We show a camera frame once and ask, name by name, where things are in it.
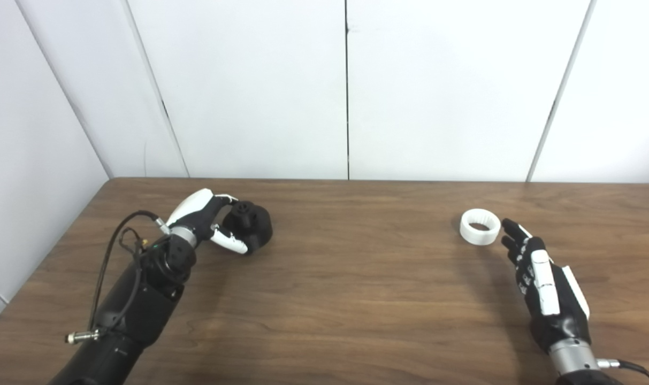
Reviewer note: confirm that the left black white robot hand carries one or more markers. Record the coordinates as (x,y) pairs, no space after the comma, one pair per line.
(193,208)

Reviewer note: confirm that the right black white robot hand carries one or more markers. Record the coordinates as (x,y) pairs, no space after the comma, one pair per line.
(562,315)

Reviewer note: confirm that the round black plastic part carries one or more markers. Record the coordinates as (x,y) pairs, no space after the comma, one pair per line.
(257,227)

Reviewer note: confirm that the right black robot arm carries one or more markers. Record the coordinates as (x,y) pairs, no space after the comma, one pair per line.
(573,363)

